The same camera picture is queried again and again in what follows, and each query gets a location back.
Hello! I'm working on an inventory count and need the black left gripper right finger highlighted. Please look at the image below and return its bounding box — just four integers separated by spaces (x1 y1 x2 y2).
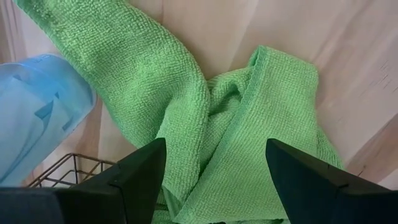
266 139 398 224

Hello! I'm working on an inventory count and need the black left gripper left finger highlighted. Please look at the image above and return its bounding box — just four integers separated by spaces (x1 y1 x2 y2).
55 138 167 224

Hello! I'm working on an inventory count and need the green microfiber towel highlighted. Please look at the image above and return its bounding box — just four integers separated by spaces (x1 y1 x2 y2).
14 0 345 224

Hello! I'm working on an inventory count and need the light blue spray bottle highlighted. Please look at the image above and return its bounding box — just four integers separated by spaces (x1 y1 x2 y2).
0 53 97 187

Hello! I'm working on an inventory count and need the black wire basket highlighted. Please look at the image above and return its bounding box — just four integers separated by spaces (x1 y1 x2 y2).
27 152 116 189

